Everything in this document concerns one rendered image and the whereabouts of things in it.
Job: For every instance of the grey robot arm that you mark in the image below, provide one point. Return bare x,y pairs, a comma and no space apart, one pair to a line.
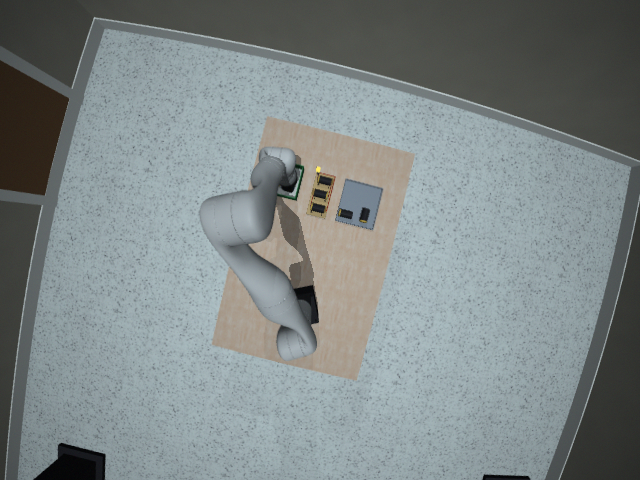
245,217

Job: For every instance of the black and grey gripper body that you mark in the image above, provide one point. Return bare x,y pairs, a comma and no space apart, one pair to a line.
289,185

